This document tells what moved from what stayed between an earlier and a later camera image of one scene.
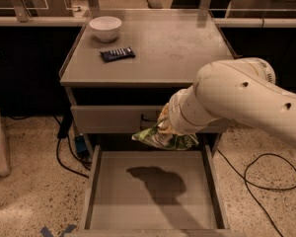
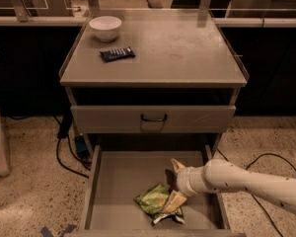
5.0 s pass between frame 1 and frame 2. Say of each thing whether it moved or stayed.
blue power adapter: stayed
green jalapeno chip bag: moved
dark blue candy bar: stayed
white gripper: moved
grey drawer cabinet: stayed
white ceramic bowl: stayed
